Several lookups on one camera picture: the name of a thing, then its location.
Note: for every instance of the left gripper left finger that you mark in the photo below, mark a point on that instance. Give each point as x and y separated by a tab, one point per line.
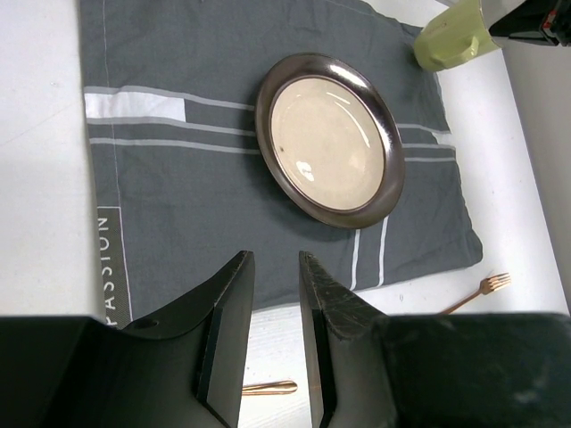
180	366

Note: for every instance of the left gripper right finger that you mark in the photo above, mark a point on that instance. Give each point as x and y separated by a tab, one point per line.
368	369

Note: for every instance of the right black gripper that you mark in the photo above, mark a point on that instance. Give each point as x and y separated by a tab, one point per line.
538	22

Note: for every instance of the copper spoon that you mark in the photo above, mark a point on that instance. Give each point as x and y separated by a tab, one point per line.
270	389

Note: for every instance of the yellow mug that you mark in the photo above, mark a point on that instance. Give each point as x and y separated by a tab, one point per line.
454	37

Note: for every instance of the round metal plate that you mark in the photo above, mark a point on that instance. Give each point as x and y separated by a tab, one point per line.
329	140

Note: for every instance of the grey cloth placemat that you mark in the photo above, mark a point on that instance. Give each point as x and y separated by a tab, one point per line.
181	187

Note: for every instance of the copper fork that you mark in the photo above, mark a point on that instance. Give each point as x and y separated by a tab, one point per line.
487	286

